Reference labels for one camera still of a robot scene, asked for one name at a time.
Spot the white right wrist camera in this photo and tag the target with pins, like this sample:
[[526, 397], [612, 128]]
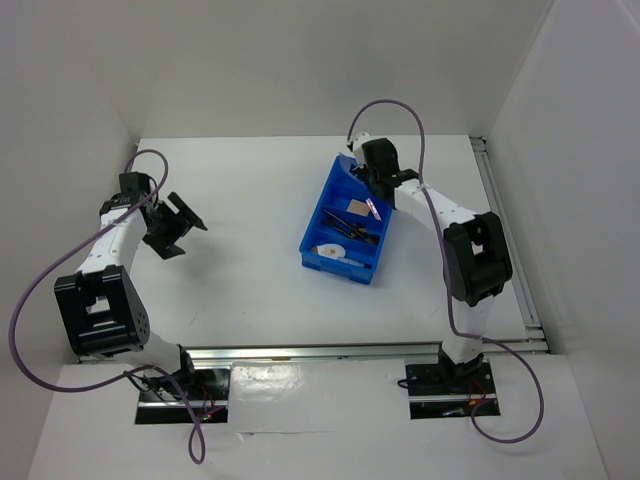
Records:
[[355, 144]]

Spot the black fan makeup brush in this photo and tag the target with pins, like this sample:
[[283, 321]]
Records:
[[371, 239]]

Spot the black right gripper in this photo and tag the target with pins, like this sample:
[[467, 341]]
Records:
[[364, 168]]

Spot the blue divided plastic bin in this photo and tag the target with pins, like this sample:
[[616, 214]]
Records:
[[339, 189]]

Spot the hair pin card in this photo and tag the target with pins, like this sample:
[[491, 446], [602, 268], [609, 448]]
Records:
[[346, 164]]

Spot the beige square makeup sponge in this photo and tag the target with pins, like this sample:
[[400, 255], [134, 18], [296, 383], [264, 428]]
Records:
[[359, 208]]

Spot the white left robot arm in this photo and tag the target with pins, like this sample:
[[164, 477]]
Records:
[[102, 312]]

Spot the thin black makeup brush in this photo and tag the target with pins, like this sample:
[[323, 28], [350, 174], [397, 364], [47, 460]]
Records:
[[332, 220]]

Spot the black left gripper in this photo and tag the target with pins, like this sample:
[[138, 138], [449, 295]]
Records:
[[164, 245]]

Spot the white oval makeup sponge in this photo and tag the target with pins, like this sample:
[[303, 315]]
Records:
[[329, 250]]

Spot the pink square makeup sponge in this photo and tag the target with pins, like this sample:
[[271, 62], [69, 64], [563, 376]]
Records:
[[373, 210]]

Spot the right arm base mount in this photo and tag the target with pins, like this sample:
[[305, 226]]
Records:
[[429, 397]]

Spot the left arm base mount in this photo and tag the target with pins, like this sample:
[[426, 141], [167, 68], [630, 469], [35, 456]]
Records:
[[160, 404]]

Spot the front aluminium rail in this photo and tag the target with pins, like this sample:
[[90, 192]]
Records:
[[201, 355]]

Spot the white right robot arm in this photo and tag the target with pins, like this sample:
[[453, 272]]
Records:
[[476, 261]]

